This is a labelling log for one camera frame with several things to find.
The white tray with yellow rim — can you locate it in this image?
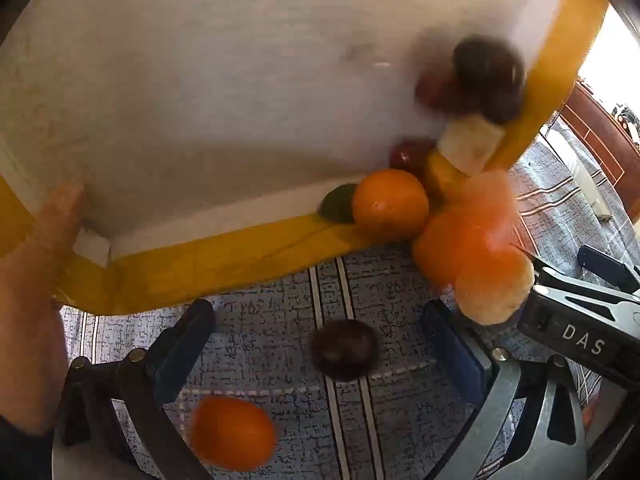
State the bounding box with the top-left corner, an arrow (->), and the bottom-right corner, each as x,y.
0,0 -> 608,316

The orange with green leaf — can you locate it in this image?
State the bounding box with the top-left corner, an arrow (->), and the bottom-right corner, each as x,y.
319,169 -> 431,242

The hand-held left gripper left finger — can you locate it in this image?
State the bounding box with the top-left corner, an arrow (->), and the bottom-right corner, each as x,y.
55,299 -> 217,480

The another person's forearm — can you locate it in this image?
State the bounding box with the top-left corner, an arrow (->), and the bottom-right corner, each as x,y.
0,240 -> 68,480

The peeled banana piece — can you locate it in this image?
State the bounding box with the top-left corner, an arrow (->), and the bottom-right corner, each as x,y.
437,114 -> 506,173
454,245 -> 535,326

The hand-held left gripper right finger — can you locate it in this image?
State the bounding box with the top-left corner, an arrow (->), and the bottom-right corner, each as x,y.
421,299 -> 590,480

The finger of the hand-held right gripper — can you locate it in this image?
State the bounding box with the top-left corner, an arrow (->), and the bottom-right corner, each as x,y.
577,244 -> 640,294
530,255 -> 640,329

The blue checked blanket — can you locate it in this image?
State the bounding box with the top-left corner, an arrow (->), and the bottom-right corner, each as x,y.
60,105 -> 640,480

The red date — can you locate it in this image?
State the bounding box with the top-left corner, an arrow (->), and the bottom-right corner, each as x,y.
415,70 -> 461,111

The dark plum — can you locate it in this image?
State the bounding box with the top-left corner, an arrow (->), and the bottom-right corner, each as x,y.
311,319 -> 379,382
452,35 -> 527,125
389,139 -> 438,171

